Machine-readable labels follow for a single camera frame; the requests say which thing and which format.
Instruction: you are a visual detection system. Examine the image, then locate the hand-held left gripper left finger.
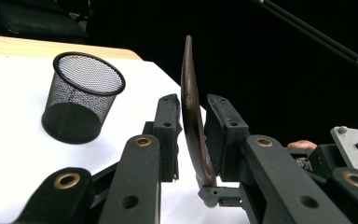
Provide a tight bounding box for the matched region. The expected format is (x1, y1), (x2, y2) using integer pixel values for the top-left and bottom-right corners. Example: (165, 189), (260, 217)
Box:
(143, 92), (183, 183)

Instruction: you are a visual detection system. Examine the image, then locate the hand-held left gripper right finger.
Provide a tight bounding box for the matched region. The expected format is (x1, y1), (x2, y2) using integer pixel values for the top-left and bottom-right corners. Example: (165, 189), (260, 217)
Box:
(203, 93), (251, 183)

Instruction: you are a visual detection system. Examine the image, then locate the black mesh pen cup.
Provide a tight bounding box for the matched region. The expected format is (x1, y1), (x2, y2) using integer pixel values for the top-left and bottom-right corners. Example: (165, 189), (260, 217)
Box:
(41, 51), (127, 145)

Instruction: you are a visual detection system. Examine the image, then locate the white table board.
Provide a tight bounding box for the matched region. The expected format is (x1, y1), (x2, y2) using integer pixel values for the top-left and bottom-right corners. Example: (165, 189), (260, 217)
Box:
(0, 55), (250, 224)

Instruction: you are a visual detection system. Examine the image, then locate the black folding chair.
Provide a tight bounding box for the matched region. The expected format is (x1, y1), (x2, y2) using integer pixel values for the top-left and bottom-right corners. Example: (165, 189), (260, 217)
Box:
(0, 0), (90, 43)

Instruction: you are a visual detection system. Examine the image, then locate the black frame stand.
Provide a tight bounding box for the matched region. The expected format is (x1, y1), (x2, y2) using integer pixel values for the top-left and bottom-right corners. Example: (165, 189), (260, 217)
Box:
(251, 0), (358, 78)

